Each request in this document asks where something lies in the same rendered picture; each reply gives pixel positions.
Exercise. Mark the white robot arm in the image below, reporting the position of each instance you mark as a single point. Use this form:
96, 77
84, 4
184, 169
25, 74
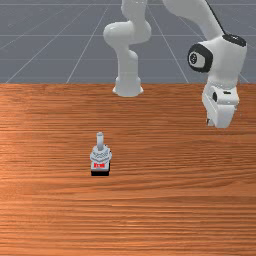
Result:
128, 50

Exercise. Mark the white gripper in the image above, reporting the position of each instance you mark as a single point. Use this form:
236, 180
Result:
220, 106

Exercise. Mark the grey toggle switch black base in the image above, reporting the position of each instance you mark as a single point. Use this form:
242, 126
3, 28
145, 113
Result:
100, 156

